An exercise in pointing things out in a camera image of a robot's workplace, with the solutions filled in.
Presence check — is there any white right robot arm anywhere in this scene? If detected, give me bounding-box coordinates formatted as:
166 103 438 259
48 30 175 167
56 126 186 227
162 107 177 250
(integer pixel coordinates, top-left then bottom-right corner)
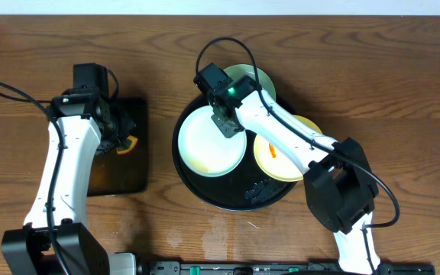
194 63 380 274

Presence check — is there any green plate with ketchup stain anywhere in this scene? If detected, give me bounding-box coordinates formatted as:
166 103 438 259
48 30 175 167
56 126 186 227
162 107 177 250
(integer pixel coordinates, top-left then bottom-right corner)
224 64 277 99

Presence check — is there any round black tray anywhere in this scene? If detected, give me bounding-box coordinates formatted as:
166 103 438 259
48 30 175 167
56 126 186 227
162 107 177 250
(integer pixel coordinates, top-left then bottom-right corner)
172 95 296 211

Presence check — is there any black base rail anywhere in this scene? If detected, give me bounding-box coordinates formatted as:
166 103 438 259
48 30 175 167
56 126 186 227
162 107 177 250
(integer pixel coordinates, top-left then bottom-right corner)
136 261 435 275

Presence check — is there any yellow plate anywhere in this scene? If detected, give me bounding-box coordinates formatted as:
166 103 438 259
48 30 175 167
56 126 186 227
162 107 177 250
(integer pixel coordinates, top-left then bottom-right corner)
242 105 330 182

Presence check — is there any orange green scrub sponge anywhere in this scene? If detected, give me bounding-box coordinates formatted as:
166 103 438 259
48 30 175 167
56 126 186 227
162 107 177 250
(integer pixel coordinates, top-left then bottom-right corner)
116 135 138 155

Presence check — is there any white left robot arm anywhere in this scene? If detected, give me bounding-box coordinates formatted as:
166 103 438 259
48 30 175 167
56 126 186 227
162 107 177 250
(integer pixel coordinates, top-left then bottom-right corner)
2 63 138 274

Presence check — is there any pale green plate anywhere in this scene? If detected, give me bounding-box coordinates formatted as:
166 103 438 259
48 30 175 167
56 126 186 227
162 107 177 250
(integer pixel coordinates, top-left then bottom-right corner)
177 105 247 177

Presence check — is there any rectangular black water tray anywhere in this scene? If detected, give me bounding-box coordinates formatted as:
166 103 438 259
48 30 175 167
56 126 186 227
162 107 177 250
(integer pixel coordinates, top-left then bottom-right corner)
88 98 149 196

